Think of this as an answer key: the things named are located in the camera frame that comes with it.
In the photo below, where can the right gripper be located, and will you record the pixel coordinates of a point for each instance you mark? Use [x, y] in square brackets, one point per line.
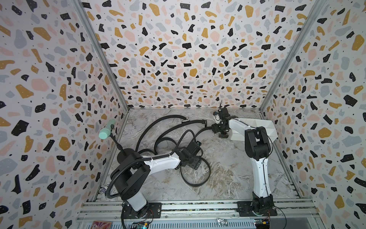
[215, 128]

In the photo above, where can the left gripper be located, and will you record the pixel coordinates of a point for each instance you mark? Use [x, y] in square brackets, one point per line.
[196, 165]

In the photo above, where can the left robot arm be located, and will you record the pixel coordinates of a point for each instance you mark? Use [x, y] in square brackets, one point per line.
[128, 178]

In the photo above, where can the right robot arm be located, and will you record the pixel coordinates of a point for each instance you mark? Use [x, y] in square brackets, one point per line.
[258, 149]

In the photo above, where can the white divided storage box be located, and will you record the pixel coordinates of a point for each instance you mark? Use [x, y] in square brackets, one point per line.
[270, 126]

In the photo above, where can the black microphone stand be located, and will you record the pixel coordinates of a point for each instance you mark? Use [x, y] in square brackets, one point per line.
[121, 150]

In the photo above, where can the crumpled foil wrapper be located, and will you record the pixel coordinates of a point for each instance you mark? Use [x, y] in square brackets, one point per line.
[222, 222]

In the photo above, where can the green foam microphone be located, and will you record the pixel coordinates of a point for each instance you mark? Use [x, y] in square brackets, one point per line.
[107, 130]

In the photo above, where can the pink printed card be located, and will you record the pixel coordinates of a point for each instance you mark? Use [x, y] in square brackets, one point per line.
[101, 225]

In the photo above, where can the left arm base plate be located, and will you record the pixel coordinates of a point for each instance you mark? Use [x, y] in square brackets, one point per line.
[152, 210]

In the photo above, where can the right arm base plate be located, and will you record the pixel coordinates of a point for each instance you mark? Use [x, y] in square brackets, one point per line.
[258, 207]

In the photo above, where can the aluminium rail frame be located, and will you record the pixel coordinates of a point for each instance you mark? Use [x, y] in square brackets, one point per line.
[291, 214]

